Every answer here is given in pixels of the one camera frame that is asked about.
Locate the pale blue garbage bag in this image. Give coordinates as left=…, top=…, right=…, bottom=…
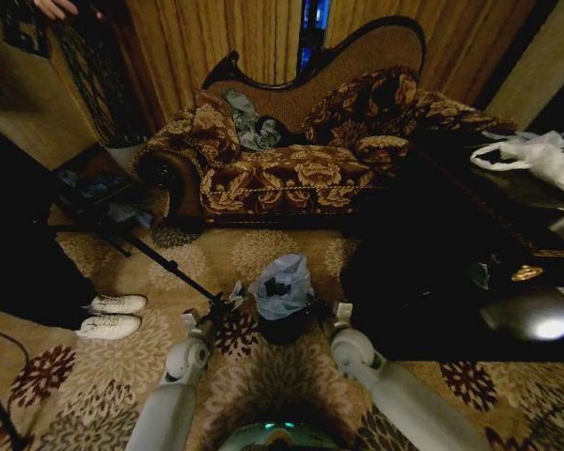
left=247, top=253, right=317, bottom=321

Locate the black trash bin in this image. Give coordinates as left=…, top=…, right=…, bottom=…
left=257, top=300, right=322, bottom=348

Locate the white plastic bag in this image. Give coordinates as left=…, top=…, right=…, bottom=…
left=469, top=130, right=564, bottom=204

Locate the black tripod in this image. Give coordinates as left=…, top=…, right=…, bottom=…
left=51, top=196, right=225, bottom=306

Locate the white sneaker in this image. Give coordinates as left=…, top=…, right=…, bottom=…
left=74, top=314, right=143, bottom=341
left=87, top=294, right=149, bottom=316

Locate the patterned floral rug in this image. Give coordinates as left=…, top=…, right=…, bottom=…
left=0, top=187, right=564, bottom=451

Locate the floral brown chaise sofa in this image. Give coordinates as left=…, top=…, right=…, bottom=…
left=133, top=15, right=518, bottom=226

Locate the white robot front shell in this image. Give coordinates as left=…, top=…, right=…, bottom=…
left=215, top=420, right=339, bottom=451

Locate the dark glossy table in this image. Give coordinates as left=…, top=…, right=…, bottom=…
left=340, top=105, right=564, bottom=364

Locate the floral square cushion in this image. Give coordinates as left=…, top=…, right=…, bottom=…
left=167, top=89, right=242, bottom=163

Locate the grey crumpled cloth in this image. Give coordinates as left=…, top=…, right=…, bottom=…
left=222, top=88, right=283, bottom=151

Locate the white plant pot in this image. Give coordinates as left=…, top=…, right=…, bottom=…
left=103, top=139, right=148, bottom=176

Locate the dark open case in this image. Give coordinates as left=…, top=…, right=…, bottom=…
left=54, top=166, right=140, bottom=215

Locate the person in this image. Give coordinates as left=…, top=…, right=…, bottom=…
left=0, top=119, right=148, bottom=341

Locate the small golden ornament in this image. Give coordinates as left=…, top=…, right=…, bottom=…
left=510, top=264, right=545, bottom=283

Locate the golden pleated curtain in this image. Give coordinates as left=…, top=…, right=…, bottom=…
left=117, top=0, right=537, bottom=137

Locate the dark tall plant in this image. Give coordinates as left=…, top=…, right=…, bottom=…
left=58, top=11, right=145, bottom=147

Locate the person's hand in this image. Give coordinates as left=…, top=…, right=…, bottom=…
left=32, top=0, right=105, bottom=22

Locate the black floor cable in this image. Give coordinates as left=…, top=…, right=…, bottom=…
left=0, top=307, right=32, bottom=377

